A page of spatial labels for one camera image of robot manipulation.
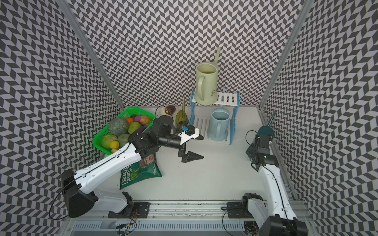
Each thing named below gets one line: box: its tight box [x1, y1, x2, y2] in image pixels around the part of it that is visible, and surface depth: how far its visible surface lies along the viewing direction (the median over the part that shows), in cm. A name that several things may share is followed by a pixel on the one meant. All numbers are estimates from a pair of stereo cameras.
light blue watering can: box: [207, 105, 231, 142], surface depth 86 cm
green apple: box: [117, 133, 131, 148], surface depth 93 cm
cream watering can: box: [193, 46, 221, 106], surface depth 72 cm
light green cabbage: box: [127, 121, 143, 135], surface depth 98 cm
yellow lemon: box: [109, 140, 120, 150], surface depth 89 cm
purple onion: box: [133, 115, 142, 123], surface depth 105 cm
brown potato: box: [139, 115, 152, 125], surface depth 101 cm
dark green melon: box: [108, 117, 129, 137], surface depth 93 cm
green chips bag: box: [119, 154, 162, 190], surface depth 81 cm
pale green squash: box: [101, 134, 118, 149], surface depth 93 cm
